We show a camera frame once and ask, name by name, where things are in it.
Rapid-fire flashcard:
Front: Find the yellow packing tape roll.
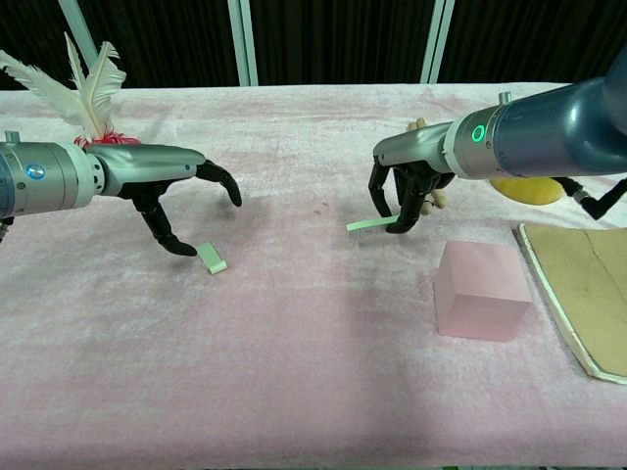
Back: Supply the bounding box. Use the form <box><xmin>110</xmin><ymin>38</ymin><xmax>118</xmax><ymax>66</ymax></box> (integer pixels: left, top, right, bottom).
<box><xmin>489</xmin><ymin>175</ymin><xmax>563</xmax><ymax>207</ymax></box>

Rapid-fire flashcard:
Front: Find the white feather shuttlecock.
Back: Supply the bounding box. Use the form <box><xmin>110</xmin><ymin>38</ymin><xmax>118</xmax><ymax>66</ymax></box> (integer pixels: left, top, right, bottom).
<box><xmin>0</xmin><ymin>31</ymin><xmax>144</xmax><ymax>148</ymax></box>

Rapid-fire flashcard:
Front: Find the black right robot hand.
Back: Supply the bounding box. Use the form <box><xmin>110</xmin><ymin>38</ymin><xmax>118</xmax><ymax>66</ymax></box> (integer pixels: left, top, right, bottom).
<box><xmin>367</xmin><ymin>121</ymin><xmax>459</xmax><ymax>235</ymax></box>

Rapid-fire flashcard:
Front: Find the black pleated curtain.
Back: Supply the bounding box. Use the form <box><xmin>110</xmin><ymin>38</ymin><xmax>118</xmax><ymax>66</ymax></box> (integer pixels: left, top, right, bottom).
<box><xmin>0</xmin><ymin>0</ymin><xmax>627</xmax><ymax>92</ymax></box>

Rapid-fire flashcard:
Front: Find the brown cardboard notebook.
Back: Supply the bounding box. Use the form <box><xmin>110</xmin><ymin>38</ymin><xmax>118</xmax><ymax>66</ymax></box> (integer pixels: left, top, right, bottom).
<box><xmin>512</xmin><ymin>222</ymin><xmax>627</xmax><ymax>385</ymax></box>

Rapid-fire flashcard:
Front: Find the white frame post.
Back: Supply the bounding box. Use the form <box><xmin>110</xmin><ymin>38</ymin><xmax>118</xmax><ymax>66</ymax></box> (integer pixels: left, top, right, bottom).
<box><xmin>419</xmin><ymin>0</ymin><xmax>456</xmax><ymax>85</ymax></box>
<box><xmin>226</xmin><ymin>0</ymin><xmax>260</xmax><ymax>87</ymax></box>
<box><xmin>57</xmin><ymin>0</ymin><xmax>99</xmax><ymax>68</ymax></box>

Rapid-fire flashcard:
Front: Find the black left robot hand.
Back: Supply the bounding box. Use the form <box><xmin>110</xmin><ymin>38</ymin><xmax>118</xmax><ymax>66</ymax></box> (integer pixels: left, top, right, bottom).
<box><xmin>85</xmin><ymin>143</ymin><xmax>244</xmax><ymax>258</ymax></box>

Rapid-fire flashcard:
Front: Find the pink foam cube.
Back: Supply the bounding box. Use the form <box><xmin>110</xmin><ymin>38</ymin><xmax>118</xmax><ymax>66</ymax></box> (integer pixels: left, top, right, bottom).
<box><xmin>434</xmin><ymin>239</ymin><xmax>534</xmax><ymax>341</ymax></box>

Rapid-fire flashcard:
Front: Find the small green paper piece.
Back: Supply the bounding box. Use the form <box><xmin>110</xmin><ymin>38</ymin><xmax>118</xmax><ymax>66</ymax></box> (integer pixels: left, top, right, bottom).
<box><xmin>196</xmin><ymin>241</ymin><xmax>229</xmax><ymax>277</ymax></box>

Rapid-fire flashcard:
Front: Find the pink plush table cloth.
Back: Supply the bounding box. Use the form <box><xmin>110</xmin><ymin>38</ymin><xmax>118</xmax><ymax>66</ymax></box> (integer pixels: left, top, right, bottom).
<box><xmin>0</xmin><ymin>82</ymin><xmax>627</xmax><ymax>467</ymax></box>

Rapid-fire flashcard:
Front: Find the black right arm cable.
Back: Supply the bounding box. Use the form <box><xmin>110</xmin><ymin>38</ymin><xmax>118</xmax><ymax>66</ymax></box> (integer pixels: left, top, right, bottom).
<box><xmin>556</xmin><ymin>175</ymin><xmax>627</xmax><ymax>222</ymax></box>

